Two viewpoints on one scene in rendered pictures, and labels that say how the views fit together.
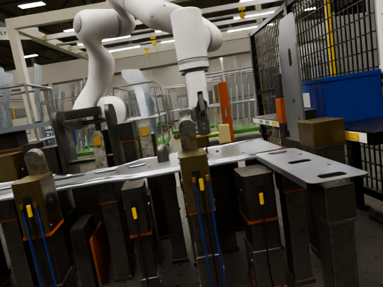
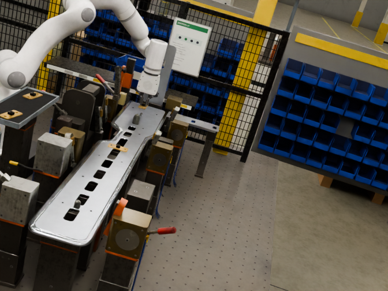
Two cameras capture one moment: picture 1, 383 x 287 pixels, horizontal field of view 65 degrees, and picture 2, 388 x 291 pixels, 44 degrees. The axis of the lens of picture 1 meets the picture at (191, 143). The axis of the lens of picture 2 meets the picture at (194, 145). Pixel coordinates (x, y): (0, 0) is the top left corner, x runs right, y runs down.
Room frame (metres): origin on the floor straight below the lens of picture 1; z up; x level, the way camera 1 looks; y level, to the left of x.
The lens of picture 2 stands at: (0.40, 2.25, 1.82)
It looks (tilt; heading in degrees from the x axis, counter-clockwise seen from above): 21 degrees down; 273
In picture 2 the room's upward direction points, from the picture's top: 17 degrees clockwise
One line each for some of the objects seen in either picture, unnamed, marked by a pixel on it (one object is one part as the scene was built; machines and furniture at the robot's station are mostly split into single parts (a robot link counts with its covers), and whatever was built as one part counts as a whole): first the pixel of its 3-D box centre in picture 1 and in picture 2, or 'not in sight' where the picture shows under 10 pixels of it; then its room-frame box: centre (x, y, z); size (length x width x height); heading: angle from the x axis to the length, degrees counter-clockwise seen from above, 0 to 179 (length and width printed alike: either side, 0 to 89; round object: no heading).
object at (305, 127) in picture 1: (326, 189); (167, 127); (0.74, -0.32, 0.88); 0.08 x 0.08 x 0.36; 4
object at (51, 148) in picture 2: not in sight; (42, 189); (0.98, 0.77, 0.90); 0.13 x 0.08 x 0.41; 4
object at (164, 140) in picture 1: (145, 119); not in sight; (7.84, 1.08, 0.89); 1.90 x 1.00 x 1.77; 179
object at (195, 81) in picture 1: (197, 88); (149, 81); (0.85, -0.04, 1.19); 0.10 x 0.07 x 0.11; 4
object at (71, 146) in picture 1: (98, 177); (76, 137); (1.03, 0.34, 0.95); 0.18 x 0.13 x 0.49; 94
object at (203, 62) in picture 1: (193, 66); (151, 69); (0.85, -0.04, 1.25); 0.09 x 0.08 x 0.03; 4
